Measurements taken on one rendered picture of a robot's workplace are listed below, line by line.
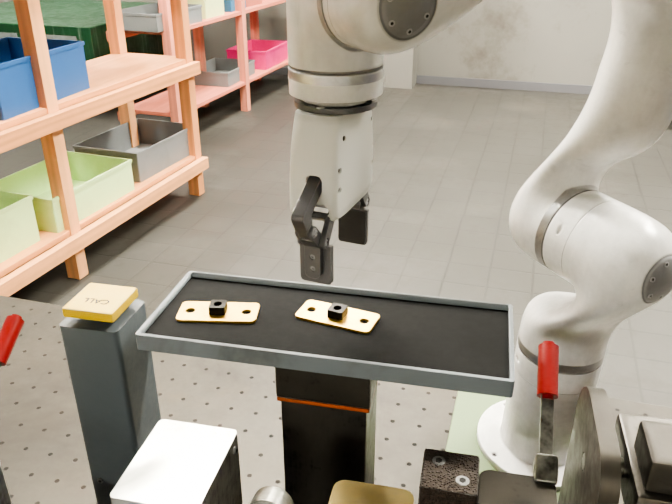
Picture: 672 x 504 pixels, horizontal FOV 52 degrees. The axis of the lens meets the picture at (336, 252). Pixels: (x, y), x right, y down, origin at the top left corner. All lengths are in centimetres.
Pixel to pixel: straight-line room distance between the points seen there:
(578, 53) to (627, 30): 609
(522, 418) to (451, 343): 39
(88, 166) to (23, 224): 77
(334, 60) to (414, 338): 28
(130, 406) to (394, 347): 32
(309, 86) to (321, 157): 6
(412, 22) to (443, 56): 651
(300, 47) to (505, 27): 636
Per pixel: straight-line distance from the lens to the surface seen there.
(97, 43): 615
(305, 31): 59
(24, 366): 158
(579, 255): 89
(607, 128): 88
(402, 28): 52
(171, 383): 143
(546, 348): 72
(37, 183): 377
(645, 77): 87
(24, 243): 320
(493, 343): 70
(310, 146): 60
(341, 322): 71
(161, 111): 518
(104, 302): 79
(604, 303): 88
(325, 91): 59
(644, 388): 276
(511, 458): 111
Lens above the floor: 154
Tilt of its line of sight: 26 degrees down
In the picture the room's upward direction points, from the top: straight up
